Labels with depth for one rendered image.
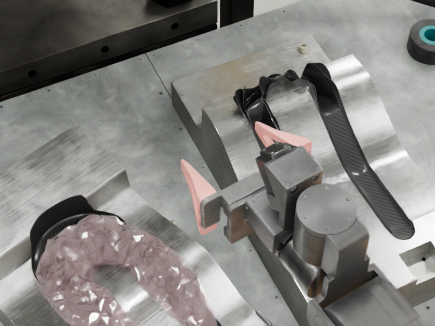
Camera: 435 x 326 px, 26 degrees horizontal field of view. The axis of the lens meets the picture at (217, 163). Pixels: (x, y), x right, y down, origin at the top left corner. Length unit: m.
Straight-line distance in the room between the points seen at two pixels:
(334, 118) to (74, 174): 0.40
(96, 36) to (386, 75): 0.52
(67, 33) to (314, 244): 0.97
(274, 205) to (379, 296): 0.13
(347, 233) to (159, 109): 0.78
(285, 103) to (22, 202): 0.41
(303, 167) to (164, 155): 0.66
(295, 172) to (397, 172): 0.56
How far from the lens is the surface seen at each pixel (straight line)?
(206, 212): 0.96
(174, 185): 1.50
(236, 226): 0.98
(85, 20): 1.77
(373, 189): 1.41
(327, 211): 0.87
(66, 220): 1.39
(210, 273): 1.31
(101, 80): 1.64
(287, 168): 0.89
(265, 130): 1.04
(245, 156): 1.39
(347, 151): 1.44
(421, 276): 1.36
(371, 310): 0.90
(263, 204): 0.95
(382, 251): 1.34
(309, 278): 0.93
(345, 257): 0.87
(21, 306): 1.32
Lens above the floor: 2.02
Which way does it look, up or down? 53 degrees down
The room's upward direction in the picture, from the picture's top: straight up
